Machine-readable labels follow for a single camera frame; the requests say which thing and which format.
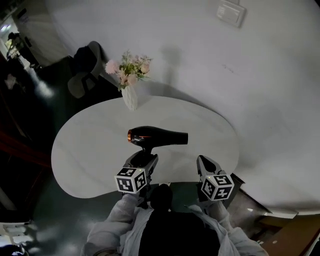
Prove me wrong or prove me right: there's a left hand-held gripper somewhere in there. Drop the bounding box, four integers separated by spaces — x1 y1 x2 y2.
114 150 159 210

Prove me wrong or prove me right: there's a pink flower bouquet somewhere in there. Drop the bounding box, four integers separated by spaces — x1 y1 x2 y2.
104 49 153 91

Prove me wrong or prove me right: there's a white wall switch panel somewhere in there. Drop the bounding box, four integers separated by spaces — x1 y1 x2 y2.
215 0 247 28

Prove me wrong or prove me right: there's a black hair dryer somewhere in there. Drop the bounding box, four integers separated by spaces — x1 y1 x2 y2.
126 126 189 161

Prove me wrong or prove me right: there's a white ribbed vase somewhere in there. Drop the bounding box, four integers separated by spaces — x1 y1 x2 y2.
121 84 139 112

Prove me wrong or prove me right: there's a person's right forearm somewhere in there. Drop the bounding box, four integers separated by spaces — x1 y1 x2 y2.
189 199 270 256

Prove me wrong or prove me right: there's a person's left forearm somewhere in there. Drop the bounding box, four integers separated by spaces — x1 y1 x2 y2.
86 193 145 253

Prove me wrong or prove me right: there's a person's torso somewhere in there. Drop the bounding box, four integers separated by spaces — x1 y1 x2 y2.
117 204 241 256

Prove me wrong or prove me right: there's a white table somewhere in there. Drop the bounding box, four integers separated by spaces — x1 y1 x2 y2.
51 94 241 200

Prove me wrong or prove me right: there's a grey chair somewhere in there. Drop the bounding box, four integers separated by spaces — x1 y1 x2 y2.
67 40 109 99

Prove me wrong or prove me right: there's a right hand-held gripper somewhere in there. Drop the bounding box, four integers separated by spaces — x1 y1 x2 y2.
196 154 236 202

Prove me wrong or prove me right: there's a brown wooden cabinet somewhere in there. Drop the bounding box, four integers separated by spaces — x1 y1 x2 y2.
257 214 320 256

